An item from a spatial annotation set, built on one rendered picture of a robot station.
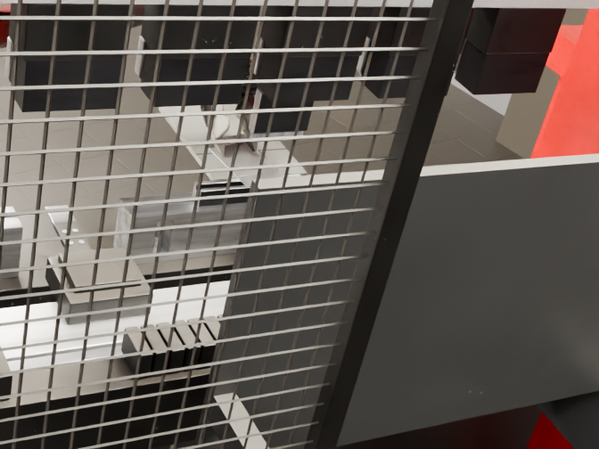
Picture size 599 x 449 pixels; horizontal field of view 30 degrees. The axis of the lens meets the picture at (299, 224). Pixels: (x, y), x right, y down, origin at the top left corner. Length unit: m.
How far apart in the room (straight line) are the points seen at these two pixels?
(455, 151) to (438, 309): 3.02
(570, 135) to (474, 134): 2.15
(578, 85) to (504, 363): 1.01
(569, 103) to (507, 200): 1.13
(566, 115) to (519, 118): 2.05
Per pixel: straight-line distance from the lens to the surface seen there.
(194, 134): 2.02
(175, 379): 1.46
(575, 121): 2.54
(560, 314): 1.65
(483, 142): 4.63
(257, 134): 1.85
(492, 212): 1.43
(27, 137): 3.96
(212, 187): 1.88
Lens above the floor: 1.95
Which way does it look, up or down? 31 degrees down
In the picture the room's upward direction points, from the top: 14 degrees clockwise
